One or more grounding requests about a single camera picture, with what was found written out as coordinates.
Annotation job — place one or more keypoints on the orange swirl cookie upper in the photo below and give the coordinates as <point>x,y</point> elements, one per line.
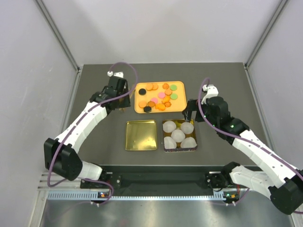
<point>165,86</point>

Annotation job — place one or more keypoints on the center paper cup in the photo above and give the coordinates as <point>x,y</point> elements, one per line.
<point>178,135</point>

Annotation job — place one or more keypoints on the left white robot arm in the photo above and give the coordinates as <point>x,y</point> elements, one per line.
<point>61,153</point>

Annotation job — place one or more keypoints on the black sandwich cookie top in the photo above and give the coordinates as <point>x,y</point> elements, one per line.
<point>142,91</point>

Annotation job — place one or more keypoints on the green cookie upper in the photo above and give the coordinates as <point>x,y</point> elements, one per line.
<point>173,87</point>

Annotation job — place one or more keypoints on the bottom right paper cup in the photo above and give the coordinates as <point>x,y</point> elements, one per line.
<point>189,142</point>

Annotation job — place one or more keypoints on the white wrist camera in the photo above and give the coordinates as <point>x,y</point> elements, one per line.
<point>210,91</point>
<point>116,74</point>

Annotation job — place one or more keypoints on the top right paper cup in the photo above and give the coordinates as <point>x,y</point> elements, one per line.
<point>187,127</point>

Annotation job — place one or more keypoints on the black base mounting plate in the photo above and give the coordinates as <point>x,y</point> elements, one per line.
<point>165,180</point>

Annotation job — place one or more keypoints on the round biscuit top left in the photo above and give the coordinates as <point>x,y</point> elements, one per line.
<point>149,86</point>

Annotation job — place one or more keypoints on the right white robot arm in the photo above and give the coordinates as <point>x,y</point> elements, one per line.
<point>279,181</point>

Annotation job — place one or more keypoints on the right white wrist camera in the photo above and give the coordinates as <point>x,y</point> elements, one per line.
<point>210,91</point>

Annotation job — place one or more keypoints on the black sandwich cookie bottom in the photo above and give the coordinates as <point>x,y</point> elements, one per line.
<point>147,109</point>

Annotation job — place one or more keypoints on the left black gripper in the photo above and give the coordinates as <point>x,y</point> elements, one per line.
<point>126,103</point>

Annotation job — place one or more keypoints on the bottom left paper cup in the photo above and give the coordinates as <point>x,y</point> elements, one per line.
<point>169,143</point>

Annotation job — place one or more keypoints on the black sandwich cookie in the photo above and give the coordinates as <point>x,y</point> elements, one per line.
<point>142,91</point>
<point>147,109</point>

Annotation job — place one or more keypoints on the orange shell cookie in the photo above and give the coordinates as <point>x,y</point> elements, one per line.
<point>168,92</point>

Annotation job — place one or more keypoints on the orange swirl cookie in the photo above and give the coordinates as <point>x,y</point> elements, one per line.
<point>167,104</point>
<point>165,86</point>

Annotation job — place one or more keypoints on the gold tin lid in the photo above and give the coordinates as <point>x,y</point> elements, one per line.
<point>141,135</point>

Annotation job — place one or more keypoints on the orange plastic tray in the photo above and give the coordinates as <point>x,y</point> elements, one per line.
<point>177,105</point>

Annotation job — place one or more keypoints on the pink cookie upper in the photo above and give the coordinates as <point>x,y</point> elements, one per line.
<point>161,95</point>

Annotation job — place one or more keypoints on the green cookie lower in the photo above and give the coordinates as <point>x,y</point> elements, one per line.
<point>173,96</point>

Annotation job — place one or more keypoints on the round dotted biscuit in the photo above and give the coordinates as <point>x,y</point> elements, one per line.
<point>142,104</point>

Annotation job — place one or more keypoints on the pink cookie lower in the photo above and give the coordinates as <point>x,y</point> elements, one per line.
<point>155,100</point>

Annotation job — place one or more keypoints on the fish shaped cookie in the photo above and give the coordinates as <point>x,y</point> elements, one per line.
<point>160,106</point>
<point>166,99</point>

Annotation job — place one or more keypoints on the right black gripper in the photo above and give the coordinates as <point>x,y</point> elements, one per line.
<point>192,106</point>

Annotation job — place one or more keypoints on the orange swirl cookie lower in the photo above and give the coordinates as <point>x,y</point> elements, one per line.
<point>167,104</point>

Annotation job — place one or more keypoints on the chocolate chip cookie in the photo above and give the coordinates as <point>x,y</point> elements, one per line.
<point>151,104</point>

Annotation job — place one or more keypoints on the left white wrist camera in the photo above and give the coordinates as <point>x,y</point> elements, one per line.
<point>116,74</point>

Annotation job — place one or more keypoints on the pink cookie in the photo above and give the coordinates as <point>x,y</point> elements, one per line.
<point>161,95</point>
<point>155,100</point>

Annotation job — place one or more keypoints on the gold cookie tin box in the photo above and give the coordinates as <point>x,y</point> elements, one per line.
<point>178,123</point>

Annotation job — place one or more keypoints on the green cookie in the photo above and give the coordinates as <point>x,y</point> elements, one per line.
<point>173,87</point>
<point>173,96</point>

